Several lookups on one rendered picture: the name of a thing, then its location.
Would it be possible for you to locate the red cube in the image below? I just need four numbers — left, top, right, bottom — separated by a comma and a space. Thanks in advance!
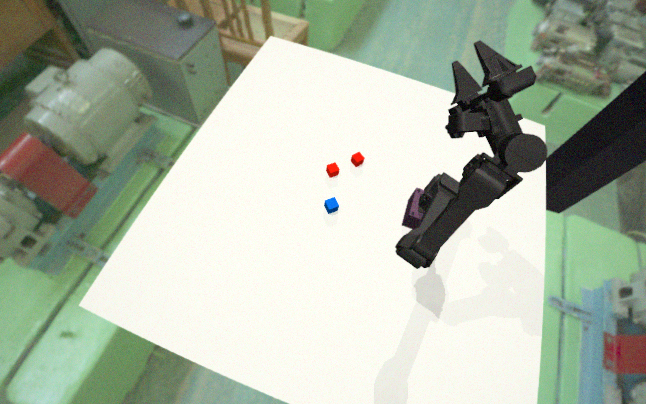
351, 152, 365, 167
326, 162, 339, 178

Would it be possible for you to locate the blue cube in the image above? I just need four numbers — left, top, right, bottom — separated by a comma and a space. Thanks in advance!
324, 197, 339, 214

